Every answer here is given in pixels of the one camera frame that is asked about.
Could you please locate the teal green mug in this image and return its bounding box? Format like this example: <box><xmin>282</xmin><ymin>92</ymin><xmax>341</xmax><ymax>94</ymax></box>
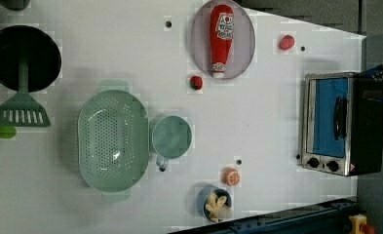
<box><xmin>152</xmin><ymin>116</ymin><xmax>192</xmax><ymax>172</ymax></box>

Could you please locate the small red strawberry toy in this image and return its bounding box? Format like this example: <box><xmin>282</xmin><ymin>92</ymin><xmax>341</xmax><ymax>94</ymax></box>
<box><xmin>190</xmin><ymin>76</ymin><xmax>203</xmax><ymax>91</ymax></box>

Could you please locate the orange slice toy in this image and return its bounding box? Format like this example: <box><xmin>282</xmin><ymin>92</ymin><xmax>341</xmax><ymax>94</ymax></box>
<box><xmin>224</xmin><ymin>168</ymin><xmax>241</xmax><ymax>186</ymax></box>

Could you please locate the green perforated colander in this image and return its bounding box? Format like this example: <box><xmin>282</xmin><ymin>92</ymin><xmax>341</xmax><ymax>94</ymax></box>
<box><xmin>77</xmin><ymin>80</ymin><xmax>149</xmax><ymax>203</ymax></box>

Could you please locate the grey round plate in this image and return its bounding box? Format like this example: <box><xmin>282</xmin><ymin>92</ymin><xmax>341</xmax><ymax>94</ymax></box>
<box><xmin>190</xmin><ymin>0</ymin><xmax>255</xmax><ymax>79</ymax></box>

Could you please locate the peeled banana toy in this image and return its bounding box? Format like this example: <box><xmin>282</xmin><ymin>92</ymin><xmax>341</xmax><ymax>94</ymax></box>
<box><xmin>205</xmin><ymin>192</ymin><xmax>232</xmax><ymax>222</ymax></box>

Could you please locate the blue bowl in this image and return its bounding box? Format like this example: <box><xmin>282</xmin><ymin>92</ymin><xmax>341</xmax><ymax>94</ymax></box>
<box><xmin>197</xmin><ymin>186</ymin><xmax>232</xmax><ymax>222</ymax></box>

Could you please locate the red ketchup bottle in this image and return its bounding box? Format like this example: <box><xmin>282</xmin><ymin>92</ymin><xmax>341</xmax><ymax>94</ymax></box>
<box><xmin>210</xmin><ymin>4</ymin><xmax>234</xmax><ymax>79</ymax></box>

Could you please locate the large red strawberry toy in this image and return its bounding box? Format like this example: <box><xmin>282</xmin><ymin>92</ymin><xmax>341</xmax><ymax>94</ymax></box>
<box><xmin>279</xmin><ymin>35</ymin><xmax>295</xmax><ymax>51</ymax></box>

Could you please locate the silver black toaster oven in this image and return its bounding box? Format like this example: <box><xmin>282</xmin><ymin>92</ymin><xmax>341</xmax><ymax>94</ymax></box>
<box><xmin>301</xmin><ymin>73</ymin><xmax>383</xmax><ymax>176</ymax></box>

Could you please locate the green slotted spatula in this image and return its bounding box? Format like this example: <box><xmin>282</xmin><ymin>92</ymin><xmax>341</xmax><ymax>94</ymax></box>
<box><xmin>0</xmin><ymin>54</ymin><xmax>51</xmax><ymax>128</ymax></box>

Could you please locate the black round pot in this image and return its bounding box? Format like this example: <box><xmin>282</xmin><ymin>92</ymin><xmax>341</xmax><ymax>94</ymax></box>
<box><xmin>0</xmin><ymin>25</ymin><xmax>61</xmax><ymax>93</ymax></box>

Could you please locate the lime green round object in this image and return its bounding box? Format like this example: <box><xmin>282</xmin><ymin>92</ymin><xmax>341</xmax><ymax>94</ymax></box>
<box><xmin>0</xmin><ymin>125</ymin><xmax>17</xmax><ymax>138</ymax></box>

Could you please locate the yellow red emergency button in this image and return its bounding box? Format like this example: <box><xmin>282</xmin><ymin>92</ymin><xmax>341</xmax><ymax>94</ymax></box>
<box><xmin>349</xmin><ymin>214</ymin><xmax>376</xmax><ymax>234</ymax></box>

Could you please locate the dark cylinder cup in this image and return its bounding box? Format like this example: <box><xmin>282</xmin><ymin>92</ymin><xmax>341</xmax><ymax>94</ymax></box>
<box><xmin>0</xmin><ymin>0</ymin><xmax>31</xmax><ymax>11</ymax></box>

